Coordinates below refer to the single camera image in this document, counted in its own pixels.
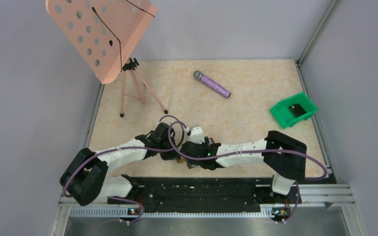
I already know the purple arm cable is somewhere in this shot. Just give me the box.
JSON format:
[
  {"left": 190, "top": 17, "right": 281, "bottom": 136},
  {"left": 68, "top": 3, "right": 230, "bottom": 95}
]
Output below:
[
  {"left": 62, "top": 115, "right": 189, "bottom": 225},
  {"left": 167, "top": 121, "right": 329, "bottom": 224}
]

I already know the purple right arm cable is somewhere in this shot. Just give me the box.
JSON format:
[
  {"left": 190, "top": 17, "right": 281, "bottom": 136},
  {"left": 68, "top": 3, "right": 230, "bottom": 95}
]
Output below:
[{"left": 167, "top": 121, "right": 329, "bottom": 224}]

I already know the purple glitter microphone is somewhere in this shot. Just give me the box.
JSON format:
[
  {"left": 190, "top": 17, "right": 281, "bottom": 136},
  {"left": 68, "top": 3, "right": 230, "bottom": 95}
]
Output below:
[{"left": 193, "top": 70, "right": 231, "bottom": 98}]

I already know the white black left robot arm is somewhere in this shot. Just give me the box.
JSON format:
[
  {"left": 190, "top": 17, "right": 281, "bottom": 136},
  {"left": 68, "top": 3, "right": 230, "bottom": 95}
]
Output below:
[{"left": 60, "top": 122, "right": 179, "bottom": 206}]

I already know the brown leather card holder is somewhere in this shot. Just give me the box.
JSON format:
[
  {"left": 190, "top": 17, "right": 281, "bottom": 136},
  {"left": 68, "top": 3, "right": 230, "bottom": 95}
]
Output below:
[{"left": 176, "top": 137, "right": 222, "bottom": 170}]

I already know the pink music stand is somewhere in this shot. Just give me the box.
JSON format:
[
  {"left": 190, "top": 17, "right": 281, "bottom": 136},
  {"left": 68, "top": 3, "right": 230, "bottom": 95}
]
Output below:
[{"left": 45, "top": 0, "right": 168, "bottom": 117}]

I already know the green plastic bin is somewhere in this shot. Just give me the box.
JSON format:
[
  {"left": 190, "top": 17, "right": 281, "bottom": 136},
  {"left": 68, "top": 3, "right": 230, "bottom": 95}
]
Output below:
[{"left": 270, "top": 92, "right": 318, "bottom": 129}]

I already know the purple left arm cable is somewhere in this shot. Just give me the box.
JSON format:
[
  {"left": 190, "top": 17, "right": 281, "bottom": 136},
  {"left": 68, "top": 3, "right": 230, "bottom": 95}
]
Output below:
[{"left": 62, "top": 115, "right": 189, "bottom": 225}]

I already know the black card in bin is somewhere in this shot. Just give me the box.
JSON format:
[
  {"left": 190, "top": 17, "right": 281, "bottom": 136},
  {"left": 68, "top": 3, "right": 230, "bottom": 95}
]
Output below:
[{"left": 289, "top": 103, "right": 307, "bottom": 118}]

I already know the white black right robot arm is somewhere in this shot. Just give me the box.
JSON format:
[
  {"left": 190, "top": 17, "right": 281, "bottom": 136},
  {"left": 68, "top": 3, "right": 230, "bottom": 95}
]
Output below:
[{"left": 180, "top": 130, "right": 307, "bottom": 203}]

